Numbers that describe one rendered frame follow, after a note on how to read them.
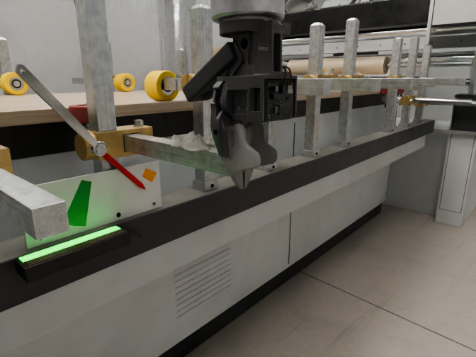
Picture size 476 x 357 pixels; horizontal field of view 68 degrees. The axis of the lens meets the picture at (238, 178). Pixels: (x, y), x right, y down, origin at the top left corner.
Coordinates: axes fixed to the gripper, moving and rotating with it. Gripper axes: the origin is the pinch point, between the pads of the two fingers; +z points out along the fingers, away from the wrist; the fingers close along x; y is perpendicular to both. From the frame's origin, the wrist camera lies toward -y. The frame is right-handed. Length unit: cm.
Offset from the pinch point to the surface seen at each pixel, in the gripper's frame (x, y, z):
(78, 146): -8.8, -30.0, -2.8
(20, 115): -12.4, -45.4, -7.9
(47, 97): -16.0, -21.4, -11.5
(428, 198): 238, -30, 68
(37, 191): -24.2, -4.8, -2.8
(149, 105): 17.1, -45.7, -8.2
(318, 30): 69, -28, -29
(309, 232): 109, -52, 58
